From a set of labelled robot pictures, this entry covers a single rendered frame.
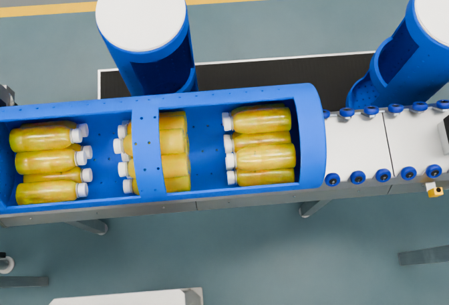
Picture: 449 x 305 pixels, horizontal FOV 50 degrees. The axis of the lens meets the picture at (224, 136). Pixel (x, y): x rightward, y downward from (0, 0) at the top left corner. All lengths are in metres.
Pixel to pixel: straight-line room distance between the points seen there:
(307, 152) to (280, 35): 1.56
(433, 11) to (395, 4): 1.27
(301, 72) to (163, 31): 1.09
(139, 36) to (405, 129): 0.86
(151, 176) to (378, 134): 0.73
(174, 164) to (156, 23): 0.48
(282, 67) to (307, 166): 1.28
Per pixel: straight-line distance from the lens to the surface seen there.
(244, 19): 2.72
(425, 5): 1.66
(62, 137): 1.35
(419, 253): 2.24
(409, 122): 1.60
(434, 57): 1.68
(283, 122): 1.30
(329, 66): 2.48
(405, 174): 1.50
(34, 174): 1.44
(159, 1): 1.56
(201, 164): 1.42
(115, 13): 1.56
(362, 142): 1.53
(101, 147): 1.47
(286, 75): 2.42
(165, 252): 2.36
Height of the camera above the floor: 2.34
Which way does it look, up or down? 73 degrees down
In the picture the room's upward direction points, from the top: straight up
